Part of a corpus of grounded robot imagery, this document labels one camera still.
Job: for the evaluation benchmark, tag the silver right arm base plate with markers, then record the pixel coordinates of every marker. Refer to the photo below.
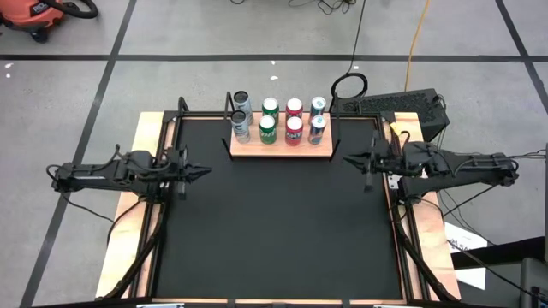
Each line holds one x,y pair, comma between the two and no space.
393,180

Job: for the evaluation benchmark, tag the orange shop vacuum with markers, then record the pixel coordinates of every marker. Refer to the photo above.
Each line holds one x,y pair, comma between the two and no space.
25,15

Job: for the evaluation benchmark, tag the black aluminium table frame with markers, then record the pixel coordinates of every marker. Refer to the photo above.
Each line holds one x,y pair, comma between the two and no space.
201,115

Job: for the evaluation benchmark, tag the grey equipment case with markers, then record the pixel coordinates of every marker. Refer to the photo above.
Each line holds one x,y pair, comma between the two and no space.
535,282

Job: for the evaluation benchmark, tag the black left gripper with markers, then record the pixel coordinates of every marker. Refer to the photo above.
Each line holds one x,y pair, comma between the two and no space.
180,169

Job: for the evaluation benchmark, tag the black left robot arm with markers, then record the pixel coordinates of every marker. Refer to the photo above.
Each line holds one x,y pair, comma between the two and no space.
107,175

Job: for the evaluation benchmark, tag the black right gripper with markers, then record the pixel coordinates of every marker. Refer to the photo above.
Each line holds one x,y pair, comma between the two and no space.
385,160

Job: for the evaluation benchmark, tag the green Sprite soda can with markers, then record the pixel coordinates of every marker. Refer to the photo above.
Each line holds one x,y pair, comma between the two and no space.
267,128
270,106

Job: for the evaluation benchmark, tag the small yellow tag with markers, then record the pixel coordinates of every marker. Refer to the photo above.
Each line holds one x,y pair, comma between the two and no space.
396,129

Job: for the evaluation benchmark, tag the silver metal bracket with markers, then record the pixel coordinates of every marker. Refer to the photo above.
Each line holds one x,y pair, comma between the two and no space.
160,306

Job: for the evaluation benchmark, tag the red Fanta soda can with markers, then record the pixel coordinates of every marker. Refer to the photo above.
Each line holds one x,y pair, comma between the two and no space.
294,105
294,130

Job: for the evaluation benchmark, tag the wooden shelf with black frame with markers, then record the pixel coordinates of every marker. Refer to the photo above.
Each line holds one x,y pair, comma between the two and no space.
282,150

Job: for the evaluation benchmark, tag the light blue energy drink can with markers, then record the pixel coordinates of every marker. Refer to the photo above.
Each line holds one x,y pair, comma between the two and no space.
318,104

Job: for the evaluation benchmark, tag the plywood table base board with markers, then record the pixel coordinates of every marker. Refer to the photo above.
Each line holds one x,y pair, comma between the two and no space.
124,239

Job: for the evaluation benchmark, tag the black flat bar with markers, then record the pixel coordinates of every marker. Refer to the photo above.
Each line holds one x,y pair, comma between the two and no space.
505,252

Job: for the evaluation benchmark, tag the silver can with black top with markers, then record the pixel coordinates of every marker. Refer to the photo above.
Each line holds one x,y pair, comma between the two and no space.
240,128
242,100

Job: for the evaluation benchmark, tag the white paper sheet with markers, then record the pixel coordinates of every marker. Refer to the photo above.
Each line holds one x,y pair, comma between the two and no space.
460,235

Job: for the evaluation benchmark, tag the blue silver energy drink can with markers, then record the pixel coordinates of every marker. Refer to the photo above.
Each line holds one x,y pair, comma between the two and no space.
317,128

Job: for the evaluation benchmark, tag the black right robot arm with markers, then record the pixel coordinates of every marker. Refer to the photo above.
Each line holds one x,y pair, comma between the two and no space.
471,169

